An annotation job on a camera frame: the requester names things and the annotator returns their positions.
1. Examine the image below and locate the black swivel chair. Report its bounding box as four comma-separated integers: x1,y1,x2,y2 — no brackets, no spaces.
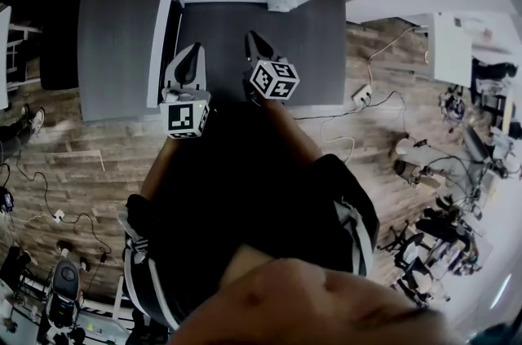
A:
378,224,440,287

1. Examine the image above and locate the white floor cable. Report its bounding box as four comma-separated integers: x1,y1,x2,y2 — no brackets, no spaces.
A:
320,117,356,165

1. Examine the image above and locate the person's right forearm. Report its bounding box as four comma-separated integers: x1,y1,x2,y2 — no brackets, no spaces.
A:
260,96,323,169

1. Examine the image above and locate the white desk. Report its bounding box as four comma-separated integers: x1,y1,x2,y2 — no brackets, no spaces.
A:
431,11,474,88

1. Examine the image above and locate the thin black floor cable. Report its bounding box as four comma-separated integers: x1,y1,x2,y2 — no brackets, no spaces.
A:
15,170,113,263

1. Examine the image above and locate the long black cable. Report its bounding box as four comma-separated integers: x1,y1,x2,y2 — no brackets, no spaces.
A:
293,90,409,140

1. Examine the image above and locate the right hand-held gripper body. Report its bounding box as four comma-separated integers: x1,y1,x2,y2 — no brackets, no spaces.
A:
243,57,301,104

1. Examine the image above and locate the person's face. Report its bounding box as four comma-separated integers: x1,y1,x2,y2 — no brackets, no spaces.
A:
166,243,449,345

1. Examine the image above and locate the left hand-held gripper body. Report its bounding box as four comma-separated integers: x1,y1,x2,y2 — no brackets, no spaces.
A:
159,87,213,140

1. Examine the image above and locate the person's black striped shirt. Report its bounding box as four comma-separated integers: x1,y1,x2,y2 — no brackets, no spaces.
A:
117,106,383,332

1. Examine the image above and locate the beige power cable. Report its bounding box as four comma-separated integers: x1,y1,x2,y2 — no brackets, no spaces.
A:
366,24,419,87

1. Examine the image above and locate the white side table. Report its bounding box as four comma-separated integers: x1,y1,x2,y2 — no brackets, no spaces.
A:
0,4,42,110

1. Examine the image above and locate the grey oval machine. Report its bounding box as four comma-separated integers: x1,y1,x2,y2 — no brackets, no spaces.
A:
51,259,81,302

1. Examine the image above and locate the black high-back office chair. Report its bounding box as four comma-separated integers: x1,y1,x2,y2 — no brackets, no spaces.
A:
0,0,82,91

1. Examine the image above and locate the white power strip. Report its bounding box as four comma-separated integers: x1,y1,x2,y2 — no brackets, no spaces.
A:
351,84,374,106

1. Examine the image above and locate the person's left forearm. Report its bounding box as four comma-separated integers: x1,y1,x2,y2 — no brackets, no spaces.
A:
140,137,180,200

